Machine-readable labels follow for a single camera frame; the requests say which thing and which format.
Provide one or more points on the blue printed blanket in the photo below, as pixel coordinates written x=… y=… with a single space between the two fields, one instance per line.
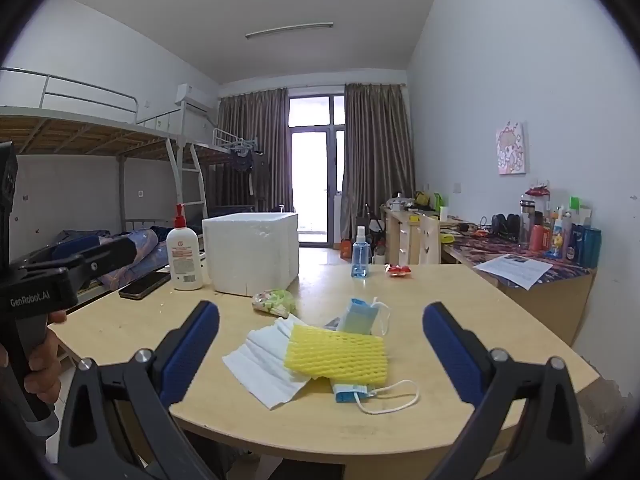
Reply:
x=130 y=250

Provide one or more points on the metal bunk bed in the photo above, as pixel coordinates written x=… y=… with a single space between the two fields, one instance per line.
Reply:
x=75 y=132
x=210 y=152

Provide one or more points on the black smartphone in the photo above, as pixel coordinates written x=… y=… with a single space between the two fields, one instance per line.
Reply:
x=142 y=286

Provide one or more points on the glass balcony door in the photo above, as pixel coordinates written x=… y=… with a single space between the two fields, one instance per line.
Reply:
x=317 y=170

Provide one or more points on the desk with printed cloth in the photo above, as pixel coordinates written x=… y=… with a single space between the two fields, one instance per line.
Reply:
x=550 y=305

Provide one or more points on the red snack packet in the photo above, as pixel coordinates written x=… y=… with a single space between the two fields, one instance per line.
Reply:
x=398 y=270

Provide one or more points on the wooden chair with smiley face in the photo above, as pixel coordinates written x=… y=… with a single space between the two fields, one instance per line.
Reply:
x=429 y=240

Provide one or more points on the wooden desk with drawers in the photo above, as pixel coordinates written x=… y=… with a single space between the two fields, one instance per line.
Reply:
x=400 y=235

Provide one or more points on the blue face mask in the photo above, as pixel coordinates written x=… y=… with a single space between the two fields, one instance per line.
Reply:
x=356 y=316
x=347 y=392

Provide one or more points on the black headphones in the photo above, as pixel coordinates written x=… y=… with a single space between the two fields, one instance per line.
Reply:
x=505 y=227

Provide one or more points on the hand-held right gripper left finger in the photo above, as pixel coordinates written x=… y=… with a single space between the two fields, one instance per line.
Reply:
x=192 y=345

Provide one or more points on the brown curtain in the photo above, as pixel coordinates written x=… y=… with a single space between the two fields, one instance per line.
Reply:
x=380 y=160
x=255 y=125

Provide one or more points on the white foam box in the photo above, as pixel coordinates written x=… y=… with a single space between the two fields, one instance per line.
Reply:
x=250 y=255

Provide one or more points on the white tissue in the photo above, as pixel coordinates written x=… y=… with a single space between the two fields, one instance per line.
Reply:
x=265 y=365

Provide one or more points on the hanging dark clothes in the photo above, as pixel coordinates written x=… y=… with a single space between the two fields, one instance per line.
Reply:
x=242 y=165

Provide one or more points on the printed paper sheet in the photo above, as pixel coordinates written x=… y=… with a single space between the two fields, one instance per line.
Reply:
x=515 y=270

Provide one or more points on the pink wall poster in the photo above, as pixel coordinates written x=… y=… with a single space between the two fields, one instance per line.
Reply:
x=511 y=149

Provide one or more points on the white air conditioner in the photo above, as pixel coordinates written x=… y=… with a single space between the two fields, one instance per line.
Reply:
x=197 y=96

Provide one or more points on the green and white candy packet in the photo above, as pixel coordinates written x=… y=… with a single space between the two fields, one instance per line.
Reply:
x=272 y=301

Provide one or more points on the cluster of toiletry bottles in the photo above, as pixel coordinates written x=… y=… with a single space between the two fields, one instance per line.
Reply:
x=560 y=240

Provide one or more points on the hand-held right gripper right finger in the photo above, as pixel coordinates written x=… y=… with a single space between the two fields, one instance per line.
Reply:
x=447 y=345

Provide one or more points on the person's left hand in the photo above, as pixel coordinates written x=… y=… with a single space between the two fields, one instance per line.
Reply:
x=45 y=370

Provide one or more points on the blue spray bottle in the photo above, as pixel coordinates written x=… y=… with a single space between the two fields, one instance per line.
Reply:
x=359 y=260

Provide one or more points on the orange bag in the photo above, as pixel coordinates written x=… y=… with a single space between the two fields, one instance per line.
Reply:
x=346 y=249

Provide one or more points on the white lotion pump bottle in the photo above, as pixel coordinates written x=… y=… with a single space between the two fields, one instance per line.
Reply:
x=184 y=260

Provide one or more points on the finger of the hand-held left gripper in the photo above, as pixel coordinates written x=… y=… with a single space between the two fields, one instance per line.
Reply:
x=75 y=249
x=110 y=260

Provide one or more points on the white metal ladder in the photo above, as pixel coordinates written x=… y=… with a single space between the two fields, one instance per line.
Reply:
x=192 y=180

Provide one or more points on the yellow foam net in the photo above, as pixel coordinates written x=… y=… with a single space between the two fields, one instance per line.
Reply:
x=335 y=355

